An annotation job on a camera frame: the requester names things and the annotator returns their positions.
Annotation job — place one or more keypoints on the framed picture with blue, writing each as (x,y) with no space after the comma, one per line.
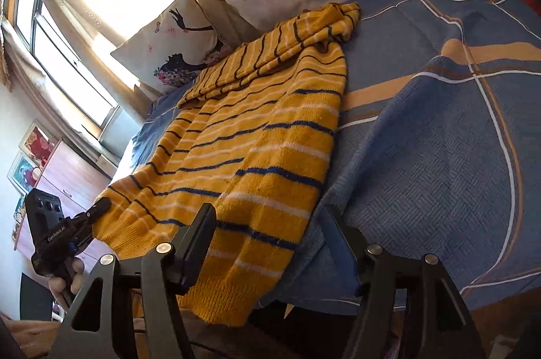
(23,173)

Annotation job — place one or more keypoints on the white bird print cushion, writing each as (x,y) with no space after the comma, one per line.
(173,42)

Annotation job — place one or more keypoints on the yellow striped knit sweater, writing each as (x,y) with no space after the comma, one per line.
(253,156)

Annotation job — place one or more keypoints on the blue plaid bed blanket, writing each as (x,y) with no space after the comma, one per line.
(431,131)

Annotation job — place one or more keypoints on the window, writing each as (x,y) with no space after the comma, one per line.
(59,59)

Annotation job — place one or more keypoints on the red framed picture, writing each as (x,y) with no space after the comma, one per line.
(38,143)

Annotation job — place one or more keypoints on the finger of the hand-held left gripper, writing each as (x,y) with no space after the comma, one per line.
(96,210)

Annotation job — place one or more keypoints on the person's left hand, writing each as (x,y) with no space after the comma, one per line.
(69,278)

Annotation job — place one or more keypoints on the pink wooden dresser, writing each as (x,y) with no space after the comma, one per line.
(63,181)

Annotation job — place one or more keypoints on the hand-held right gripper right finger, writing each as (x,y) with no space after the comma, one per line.
(338,236)

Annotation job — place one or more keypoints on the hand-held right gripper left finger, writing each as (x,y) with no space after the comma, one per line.
(202,234)

